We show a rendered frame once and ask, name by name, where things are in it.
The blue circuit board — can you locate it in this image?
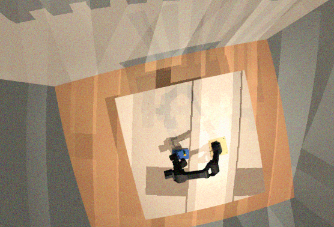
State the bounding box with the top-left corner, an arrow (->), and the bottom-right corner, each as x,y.
172,149 -> 189,160

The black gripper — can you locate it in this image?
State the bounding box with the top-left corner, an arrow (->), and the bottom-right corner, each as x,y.
169,153 -> 181,168

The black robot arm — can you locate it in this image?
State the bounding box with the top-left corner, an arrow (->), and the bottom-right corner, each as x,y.
164,141 -> 222,183

